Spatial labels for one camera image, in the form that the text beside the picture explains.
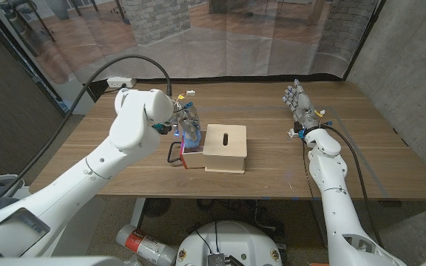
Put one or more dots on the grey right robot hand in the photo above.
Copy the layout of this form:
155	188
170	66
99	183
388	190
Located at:
303	105

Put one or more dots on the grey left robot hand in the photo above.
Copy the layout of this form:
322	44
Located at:
189	122

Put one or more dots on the blue toy camera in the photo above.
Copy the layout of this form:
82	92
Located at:
191	143

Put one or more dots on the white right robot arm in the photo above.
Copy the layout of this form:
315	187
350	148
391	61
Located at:
337	210

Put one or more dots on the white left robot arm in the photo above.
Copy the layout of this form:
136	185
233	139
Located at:
87	181

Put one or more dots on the wooden drawer with red front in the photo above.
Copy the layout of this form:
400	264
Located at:
192	159

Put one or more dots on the wooden box with slot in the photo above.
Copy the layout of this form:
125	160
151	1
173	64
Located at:
224	151

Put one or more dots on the white power strip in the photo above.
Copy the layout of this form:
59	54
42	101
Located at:
120	82

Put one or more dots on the black backdrop stand pole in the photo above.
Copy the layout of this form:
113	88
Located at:
55	101
364	38

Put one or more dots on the black round fan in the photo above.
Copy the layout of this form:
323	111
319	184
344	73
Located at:
156	207

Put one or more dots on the printed room backdrop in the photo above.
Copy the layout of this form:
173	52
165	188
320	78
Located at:
235	37

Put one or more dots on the white table leg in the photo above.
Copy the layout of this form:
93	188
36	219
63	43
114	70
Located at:
137	213

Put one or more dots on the white round robot torso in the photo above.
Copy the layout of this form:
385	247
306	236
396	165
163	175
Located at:
231	244

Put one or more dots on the white cylinder with red label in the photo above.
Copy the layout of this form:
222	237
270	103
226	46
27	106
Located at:
146	244

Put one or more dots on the white grey rounded stand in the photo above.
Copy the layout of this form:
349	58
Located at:
17	181

